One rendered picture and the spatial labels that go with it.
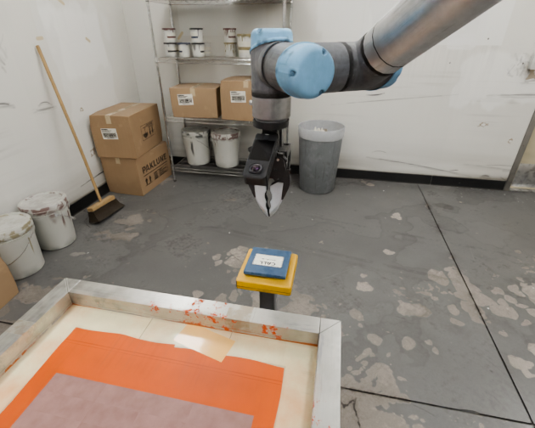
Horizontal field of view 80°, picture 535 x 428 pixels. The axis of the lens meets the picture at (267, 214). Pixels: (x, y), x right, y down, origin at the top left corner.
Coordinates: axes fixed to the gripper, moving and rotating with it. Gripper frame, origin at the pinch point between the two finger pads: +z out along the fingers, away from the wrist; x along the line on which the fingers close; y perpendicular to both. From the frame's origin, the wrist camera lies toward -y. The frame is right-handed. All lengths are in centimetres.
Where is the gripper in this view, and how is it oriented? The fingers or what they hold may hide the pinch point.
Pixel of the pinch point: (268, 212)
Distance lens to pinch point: 71.0
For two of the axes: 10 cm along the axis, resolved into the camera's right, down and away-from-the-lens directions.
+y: 2.0, -4.8, 8.5
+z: 0.0, 8.7, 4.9
